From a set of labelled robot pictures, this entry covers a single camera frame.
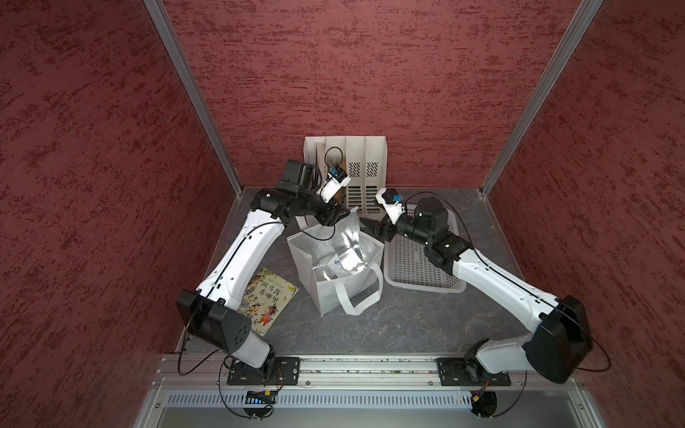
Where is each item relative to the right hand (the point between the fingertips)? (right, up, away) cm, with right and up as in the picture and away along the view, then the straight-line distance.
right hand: (368, 213), depth 75 cm
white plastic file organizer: (0, +23, +39) cm, 45 cm away
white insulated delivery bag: (-3, -26, +10) cm, 28 cm away
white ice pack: (-6, -17, +20) cm, 27 cm away
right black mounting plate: (+26, -45, -2) cm, 52 cm away
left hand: (-9, +1, -1) cm, 9 cm away
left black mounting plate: (-26, -45, -2) cm, 51 cm away
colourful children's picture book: (-34, -29, +12) cm, 46 cm away
